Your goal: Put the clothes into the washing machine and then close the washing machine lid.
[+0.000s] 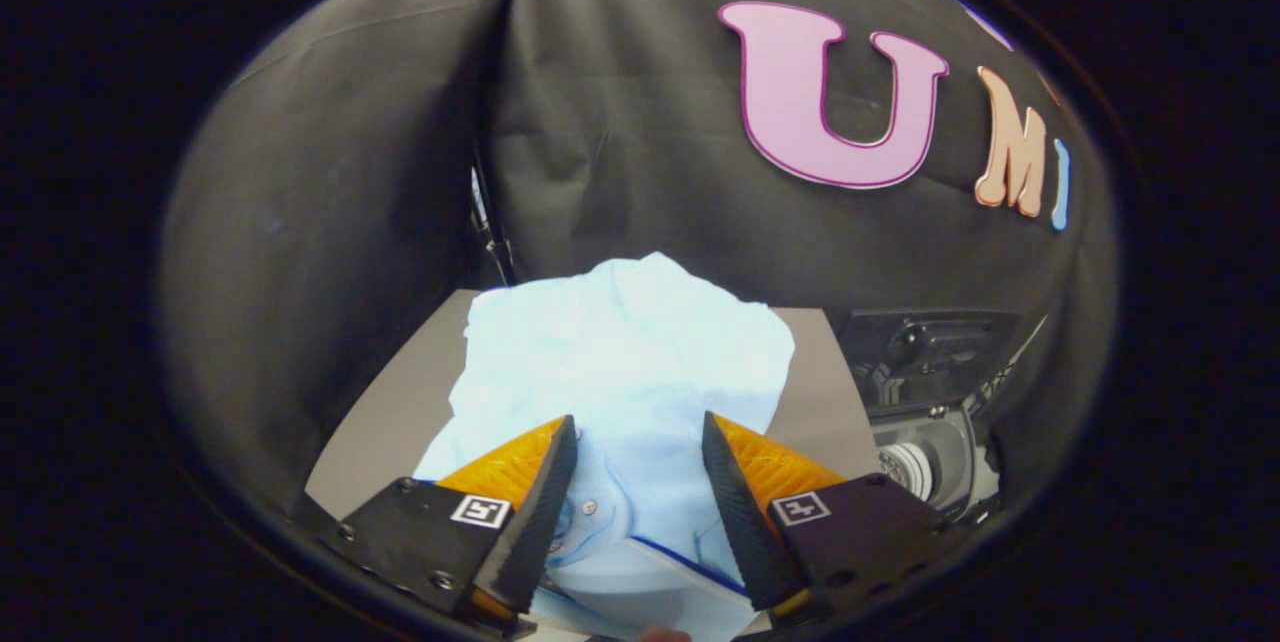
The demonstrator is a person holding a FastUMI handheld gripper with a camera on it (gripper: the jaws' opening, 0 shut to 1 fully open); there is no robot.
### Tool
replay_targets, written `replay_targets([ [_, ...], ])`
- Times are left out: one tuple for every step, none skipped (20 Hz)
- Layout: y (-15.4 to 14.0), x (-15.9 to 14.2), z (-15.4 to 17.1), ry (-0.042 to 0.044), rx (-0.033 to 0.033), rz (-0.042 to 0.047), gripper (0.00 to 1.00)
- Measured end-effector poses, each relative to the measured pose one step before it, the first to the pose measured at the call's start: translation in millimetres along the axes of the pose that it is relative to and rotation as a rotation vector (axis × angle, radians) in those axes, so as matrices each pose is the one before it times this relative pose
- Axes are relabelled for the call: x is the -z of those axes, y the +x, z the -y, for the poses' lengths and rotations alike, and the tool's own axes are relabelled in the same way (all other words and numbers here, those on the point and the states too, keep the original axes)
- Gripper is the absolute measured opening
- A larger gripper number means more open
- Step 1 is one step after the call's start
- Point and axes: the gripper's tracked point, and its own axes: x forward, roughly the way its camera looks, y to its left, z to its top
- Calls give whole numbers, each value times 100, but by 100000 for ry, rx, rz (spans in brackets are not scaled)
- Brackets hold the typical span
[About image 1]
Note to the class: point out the white and dark cabinet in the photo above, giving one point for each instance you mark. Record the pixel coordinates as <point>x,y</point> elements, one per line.
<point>400,412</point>

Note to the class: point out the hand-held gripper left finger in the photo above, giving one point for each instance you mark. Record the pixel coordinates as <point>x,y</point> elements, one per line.
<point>530,532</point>

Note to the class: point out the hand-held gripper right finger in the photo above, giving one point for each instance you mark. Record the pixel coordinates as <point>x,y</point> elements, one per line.
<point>745,522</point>

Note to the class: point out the backdrop stand pole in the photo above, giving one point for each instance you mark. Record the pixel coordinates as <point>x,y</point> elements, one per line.
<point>490,222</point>

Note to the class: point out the light blue shirt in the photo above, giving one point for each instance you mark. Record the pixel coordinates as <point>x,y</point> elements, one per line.
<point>630,362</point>

